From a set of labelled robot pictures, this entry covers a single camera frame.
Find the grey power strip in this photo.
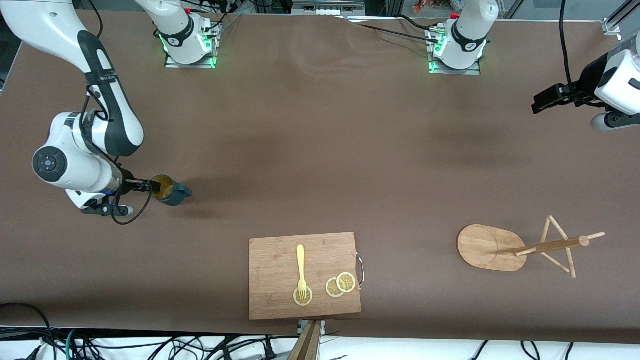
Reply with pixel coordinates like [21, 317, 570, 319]
[292, 0, 367, 16]

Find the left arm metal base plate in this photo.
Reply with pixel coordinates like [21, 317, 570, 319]
[427, 26, 482, 76]

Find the wooden cup rack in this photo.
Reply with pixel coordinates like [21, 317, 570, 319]
[457, 215, 606, 279]

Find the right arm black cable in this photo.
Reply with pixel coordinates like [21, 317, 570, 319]
[82, 0, 153, 226]

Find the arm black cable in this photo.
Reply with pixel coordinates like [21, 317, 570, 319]
[559, 0, 578, 97]
[82, 0, 153, 226]

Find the yellow plastic fork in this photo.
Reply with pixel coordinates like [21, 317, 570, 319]
[296, 244, 309, 302]

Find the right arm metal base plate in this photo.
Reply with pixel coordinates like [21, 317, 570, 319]
[164, 22, 219, 69]

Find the aluminium frame profile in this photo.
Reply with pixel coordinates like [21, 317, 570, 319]
[602, 0, 640, 36]

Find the teal ribbed mug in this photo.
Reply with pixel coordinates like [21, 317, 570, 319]
[151, 174, 193, 207]

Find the small metal bracket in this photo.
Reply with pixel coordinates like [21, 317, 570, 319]
[297, 320, 326, 337]

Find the wooden post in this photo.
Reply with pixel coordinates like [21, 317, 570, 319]
[287, 320, 321, 360]

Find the large table cover sheet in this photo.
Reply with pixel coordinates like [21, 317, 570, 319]
[0, 9, 640, 346]

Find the teal cable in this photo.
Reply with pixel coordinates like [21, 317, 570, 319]
[64, 329, 79, 360]

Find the long black cable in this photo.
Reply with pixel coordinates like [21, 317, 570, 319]
[345, 17, 441, 43]

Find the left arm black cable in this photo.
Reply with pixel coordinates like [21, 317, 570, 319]
[559, 0, 578, 97]

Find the short black cable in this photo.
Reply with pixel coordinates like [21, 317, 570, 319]
[397, 14, 437, 32]

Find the wooden cutting board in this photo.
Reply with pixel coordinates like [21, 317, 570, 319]
[249, 232, 363, 321]

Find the looped black cable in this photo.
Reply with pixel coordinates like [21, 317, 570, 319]
[0, 302, 58, 360]

